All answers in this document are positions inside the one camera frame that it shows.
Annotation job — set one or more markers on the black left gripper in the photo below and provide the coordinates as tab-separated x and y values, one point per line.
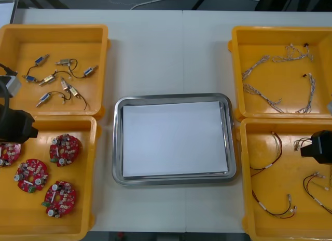
15	126

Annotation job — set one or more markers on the white paper sheet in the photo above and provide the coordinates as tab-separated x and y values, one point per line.
5	12
173	139

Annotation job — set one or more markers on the yellow-orange plastic bin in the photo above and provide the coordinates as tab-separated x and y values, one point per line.
285	173
15	38
31	220
285	77

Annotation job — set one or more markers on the round red circuit board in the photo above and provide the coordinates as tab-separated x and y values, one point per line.
68	151
26	171
64	199
10	154

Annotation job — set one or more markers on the black stand leg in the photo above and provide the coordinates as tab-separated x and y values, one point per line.
199	2

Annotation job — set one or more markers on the group of small metal solenoids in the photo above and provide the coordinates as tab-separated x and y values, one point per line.
48	79

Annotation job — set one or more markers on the black equipment base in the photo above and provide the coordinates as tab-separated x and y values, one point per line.
272	2

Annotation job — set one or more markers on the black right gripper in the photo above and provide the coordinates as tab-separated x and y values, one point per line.
323	147

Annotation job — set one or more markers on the white label metal solenoid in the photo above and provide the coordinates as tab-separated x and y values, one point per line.
64	84

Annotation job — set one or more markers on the steel tray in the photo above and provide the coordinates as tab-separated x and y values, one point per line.
118	147
16	4

